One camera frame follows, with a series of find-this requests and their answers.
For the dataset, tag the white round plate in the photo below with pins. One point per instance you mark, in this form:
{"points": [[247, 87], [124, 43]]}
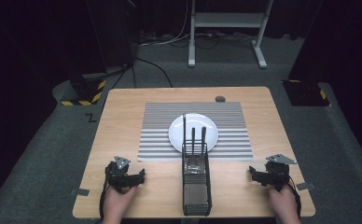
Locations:
{"points": [[179, 133]]}

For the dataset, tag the grey round table grommet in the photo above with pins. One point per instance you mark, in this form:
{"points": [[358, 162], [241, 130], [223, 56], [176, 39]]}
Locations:
{"points": [[220, 99]]}

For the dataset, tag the grey tape strip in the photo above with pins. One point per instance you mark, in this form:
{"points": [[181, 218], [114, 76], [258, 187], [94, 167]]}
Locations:
{"points": [[305, 186], [80, 192]]}

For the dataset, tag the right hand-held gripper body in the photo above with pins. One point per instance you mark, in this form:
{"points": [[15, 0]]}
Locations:
{"points": [[277, 172]]}

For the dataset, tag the person's left hand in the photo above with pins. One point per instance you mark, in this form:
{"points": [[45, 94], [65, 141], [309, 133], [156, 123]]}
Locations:
{"points": [[117, 202]]}

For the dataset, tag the person's right hand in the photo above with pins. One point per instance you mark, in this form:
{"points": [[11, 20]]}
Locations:
{"points": [[283, 202]]}

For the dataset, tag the grey striped placemat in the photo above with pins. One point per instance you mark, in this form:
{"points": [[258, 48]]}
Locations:
{"points": [[157, 140]]}

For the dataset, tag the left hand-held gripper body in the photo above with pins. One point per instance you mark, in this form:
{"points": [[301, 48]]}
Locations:
{"points": [[118, 177]]}

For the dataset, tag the black upright panel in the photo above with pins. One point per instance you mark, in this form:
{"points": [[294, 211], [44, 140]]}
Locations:
{"points": [[110, 34]]}

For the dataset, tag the black yellow striped base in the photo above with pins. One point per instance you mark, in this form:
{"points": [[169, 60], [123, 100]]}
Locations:
{"points": [[306, 93], [90, 96]]}

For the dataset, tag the white metal stand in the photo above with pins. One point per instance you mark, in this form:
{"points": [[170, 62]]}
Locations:
{"points": [[225, 19]]}

